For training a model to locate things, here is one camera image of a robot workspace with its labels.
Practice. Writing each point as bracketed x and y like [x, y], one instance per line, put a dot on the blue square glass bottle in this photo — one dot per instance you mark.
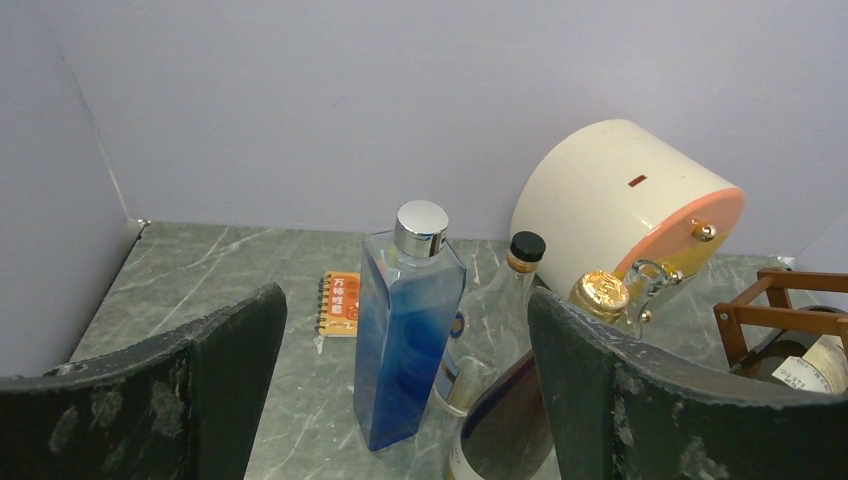
[411, 284]

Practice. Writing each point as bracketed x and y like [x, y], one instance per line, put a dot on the orange card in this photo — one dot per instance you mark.
[338, 304]

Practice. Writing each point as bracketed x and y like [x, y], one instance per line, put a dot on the clear glass bottle black cap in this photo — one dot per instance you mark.
[490, 330]

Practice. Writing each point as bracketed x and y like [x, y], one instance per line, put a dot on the dark green wine bottle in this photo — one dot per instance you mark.
[799, 360]

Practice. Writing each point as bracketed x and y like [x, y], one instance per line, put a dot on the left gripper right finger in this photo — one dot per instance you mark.
[620, 408]

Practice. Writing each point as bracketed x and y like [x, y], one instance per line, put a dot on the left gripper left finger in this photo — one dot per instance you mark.
[183, 404]

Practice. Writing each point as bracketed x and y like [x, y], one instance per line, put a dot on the gold foil top bottle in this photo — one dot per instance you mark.
[506, 434]

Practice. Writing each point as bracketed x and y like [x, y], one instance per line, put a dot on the cream round drawer cabinet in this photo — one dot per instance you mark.
[612, 193]

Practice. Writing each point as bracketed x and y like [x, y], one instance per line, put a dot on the brown wooden wine rack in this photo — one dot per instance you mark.
[766, 303]

